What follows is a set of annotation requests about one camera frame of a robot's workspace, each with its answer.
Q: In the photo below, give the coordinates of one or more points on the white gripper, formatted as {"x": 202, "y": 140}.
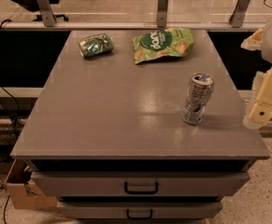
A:
{"x": 260, "y": 109}

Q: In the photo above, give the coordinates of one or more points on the silver redbull can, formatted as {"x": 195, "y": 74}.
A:
{"x": 200, "y": 89}

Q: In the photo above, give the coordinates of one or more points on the green rice chip bag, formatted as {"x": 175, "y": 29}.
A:
{"x": 170, "y": 42}

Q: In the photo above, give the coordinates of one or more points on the crushed green soda can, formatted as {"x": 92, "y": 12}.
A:
{"x": 94, "y": 45}

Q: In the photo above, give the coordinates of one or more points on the grey drawer cabinet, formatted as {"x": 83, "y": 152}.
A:
{"x": 112, "y": 115}

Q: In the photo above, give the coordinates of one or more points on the upper grey drawer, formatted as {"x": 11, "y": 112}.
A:
{"x": 140, "y": 184}

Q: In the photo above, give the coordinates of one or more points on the grey drawer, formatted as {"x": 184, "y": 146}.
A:
{"x": 140, "y": 184}
{"x": 139, "y": 211}

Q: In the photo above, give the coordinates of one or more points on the lower grey drawer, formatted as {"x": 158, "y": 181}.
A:
{"x": 139, "y": 211}

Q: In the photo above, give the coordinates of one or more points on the cardboard box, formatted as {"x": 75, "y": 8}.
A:
{"x": 23, "y": 191}

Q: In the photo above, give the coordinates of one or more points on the right metal bracket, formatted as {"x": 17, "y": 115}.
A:
{"x": 237, "y": 18}

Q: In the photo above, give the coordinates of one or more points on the metal bracket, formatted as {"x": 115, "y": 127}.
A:
{"x": 161, "y": 15}
{"x": 47, "y": 15}
{"x": 237, "y": 18}

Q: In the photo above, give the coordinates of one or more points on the middle metal bracket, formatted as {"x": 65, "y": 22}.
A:
{"x": 161, "y": 15}

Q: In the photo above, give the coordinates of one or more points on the left metal bracket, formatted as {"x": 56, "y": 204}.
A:
{"x": 47, "y": 15}

